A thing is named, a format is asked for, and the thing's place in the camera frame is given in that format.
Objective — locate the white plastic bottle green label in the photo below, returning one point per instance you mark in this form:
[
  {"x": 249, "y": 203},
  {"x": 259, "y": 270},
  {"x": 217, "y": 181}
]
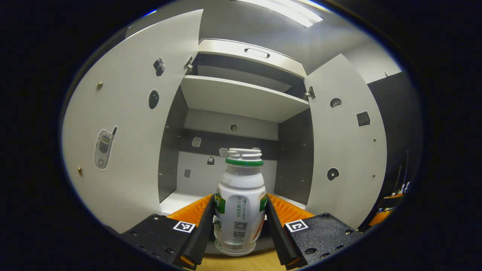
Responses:
[{"x": 239, "y": 203}]

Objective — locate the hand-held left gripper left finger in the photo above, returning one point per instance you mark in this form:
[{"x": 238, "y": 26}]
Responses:
[{"x": 199, "y": 241}]

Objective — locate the grey cabinet door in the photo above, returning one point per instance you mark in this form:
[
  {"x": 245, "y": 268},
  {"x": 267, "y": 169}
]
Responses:
[
  {"x": 128, "y": 131},
  {"x": 346, "y": 150}
]

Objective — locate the grey cabinet shelf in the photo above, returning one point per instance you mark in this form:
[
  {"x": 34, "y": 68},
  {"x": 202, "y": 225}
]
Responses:
[{"x": 241, "y": 98}]

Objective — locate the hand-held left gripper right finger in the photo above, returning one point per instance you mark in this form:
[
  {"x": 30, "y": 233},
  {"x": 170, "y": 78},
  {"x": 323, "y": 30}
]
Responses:
[{"x": 278, "y": 237}]

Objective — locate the black backdrop cloth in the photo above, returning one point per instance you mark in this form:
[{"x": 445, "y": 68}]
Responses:
[{"x": 395, "y": 131}]

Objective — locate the small ceiling light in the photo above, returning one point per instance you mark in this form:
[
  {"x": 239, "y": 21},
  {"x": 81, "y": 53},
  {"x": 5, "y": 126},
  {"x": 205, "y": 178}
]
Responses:
[{"x": 150, "y": 13}]

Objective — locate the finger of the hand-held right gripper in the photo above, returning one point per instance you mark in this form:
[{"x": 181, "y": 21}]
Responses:
[{"x": 382, "y": 216}]

